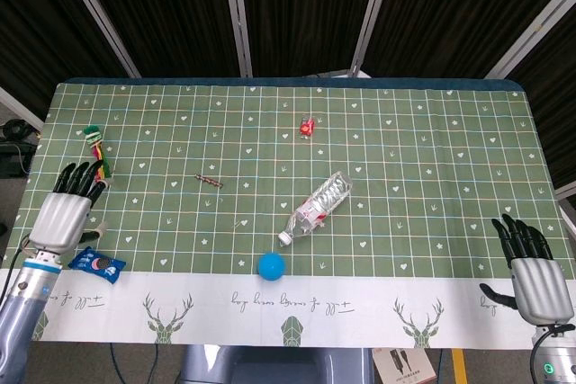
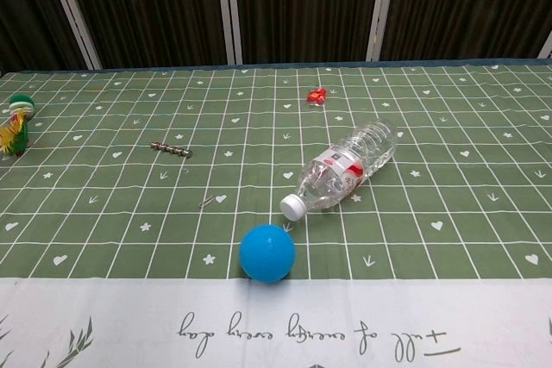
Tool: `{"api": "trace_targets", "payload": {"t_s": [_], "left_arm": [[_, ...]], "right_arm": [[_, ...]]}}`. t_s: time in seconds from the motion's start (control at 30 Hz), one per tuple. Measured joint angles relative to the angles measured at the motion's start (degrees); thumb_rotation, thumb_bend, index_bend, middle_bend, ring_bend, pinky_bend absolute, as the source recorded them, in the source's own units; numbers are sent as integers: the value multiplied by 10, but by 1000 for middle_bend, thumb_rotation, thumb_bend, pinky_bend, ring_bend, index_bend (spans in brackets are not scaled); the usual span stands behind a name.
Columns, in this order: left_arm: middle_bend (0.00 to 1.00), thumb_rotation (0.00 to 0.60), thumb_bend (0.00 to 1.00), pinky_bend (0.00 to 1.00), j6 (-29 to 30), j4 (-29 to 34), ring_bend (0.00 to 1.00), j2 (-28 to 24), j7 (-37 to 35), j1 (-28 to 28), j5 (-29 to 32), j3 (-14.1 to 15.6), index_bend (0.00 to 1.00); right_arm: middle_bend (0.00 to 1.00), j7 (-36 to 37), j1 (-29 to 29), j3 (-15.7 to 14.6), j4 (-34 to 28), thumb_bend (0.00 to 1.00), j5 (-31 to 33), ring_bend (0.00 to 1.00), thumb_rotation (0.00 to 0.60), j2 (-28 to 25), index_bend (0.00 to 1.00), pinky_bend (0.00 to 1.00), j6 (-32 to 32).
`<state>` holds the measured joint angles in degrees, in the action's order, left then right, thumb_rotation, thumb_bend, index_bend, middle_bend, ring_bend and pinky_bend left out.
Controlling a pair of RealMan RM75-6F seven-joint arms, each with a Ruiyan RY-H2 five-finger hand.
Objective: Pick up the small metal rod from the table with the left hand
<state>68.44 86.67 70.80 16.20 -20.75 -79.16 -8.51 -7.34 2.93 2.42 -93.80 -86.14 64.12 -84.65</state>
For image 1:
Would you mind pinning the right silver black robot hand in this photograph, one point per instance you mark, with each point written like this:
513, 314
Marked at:
540, 287

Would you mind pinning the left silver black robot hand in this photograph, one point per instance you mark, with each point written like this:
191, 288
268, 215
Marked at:
60, 220

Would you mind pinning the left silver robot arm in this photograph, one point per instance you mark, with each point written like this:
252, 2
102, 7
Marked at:
20, 312

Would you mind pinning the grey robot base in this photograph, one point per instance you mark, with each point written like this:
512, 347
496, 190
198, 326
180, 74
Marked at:
274, 366

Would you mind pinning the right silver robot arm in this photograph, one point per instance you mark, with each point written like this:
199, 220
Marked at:
555, 357

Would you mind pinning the blue cookie packet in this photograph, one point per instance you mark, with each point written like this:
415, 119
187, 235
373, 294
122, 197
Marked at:
96, 263

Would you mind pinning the black equipment on floor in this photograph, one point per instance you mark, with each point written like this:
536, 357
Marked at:
15, 150

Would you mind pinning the green yellow red tassel toy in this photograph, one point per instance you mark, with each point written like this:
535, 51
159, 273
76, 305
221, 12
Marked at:
96, 143

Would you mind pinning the white red product box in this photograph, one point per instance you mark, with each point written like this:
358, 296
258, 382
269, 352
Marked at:
402, 366

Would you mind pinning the blue plastic ball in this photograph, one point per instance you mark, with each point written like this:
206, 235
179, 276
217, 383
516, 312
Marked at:
271, 267

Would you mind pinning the clear plastic water bottle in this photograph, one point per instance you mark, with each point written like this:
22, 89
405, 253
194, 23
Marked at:
319, 206

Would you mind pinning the green grid patterned tablecloth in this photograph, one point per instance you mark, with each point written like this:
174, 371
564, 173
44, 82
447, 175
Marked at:
315, 168

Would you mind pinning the red candy wrapper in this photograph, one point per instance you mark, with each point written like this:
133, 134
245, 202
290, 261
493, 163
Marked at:
307, 127

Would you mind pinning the grey partition frame post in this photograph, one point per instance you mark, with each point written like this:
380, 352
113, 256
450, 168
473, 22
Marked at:
371, 15
101, 15
236, 15
531, 26

